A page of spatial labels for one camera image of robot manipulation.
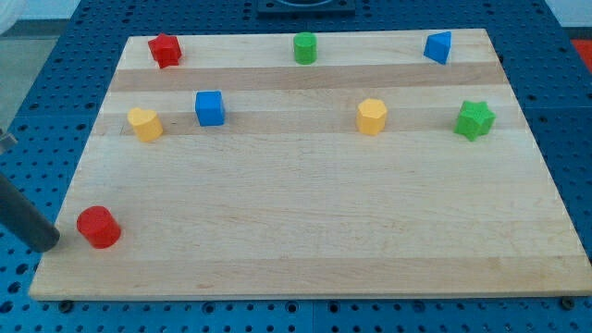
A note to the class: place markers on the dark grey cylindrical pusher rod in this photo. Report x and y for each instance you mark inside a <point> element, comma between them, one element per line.
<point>24,220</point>

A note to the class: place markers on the red cylinder block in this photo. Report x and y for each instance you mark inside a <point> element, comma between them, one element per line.
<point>97,225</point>

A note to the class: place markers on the blue cube block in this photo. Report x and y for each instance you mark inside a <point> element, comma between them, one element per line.
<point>209,108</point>

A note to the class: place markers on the red star block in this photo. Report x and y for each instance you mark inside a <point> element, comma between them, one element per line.
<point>165,50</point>

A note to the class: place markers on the green cylinder block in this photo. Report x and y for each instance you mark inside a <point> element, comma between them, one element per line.
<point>304,48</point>

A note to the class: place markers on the light wooden board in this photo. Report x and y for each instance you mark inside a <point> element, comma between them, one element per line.
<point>288,200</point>

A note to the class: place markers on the yellow hexagon block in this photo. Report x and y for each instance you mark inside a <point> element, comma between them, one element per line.
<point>371,116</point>

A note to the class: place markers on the blue triangular prism block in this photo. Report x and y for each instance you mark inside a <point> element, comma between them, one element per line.
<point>437,47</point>

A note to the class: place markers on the green star block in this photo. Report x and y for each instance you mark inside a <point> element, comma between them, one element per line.
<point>475,119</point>

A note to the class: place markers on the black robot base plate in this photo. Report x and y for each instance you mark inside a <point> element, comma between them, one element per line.
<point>306,7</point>

